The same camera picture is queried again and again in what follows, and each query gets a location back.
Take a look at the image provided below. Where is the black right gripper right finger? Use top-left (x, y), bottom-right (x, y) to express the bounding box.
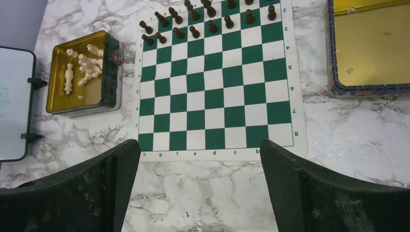
top-left (260, 140), bottom-right (410, 232)

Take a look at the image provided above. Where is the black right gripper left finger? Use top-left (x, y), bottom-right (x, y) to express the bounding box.
top-left (0, 139), bottom-right (141, 232)

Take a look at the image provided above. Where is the gold tin with white pieces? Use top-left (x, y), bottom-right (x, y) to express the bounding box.
top-left (45, 30), bottom-right (123, 117)

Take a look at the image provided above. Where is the white king chess piece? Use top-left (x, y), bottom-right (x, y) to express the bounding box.
top-left (64, 63), bottom-right (73, 95)

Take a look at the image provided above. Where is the green white chess board mat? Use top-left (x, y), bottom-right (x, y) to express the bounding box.
top-left (131, 0), bottom-right (308, 162)

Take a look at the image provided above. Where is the dark pawn piece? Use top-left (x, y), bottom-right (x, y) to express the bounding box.
top-left (141, 34), bottom-right (154, 46)
top-left (207, 20), bottom-right (219, 34)
top-left (173, 27), bottom-right (185, 40)
top-left (224, 15), bottom-right (234, 29)
top-left (155, 32), bottom-right (167, 44)
top-left (189, 26), bottom-right (200, 39)
top-left (267, 5), bottom-right (277, 21)
top-left (245, 9), bottom-right (255, 25)

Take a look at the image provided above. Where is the empty gold tin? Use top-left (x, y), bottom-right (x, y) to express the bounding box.
top-left (324, 0), bottom-right (410, 99)

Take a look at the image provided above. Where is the dark rook piece corner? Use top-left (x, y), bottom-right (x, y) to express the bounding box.
top-left (139, 20), bottom-right (153, 34)

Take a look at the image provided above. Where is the dark queen piece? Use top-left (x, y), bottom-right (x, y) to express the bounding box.
top-left (184, 0), bottom-right (200, 21)

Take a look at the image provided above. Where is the dark king piece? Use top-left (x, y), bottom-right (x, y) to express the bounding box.
top-left (201, 0), bottom-right (216, 18)

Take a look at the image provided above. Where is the small whiteboard with black frame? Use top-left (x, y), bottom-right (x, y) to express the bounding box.
top-left (0, 46), bottom-right (47, 162)

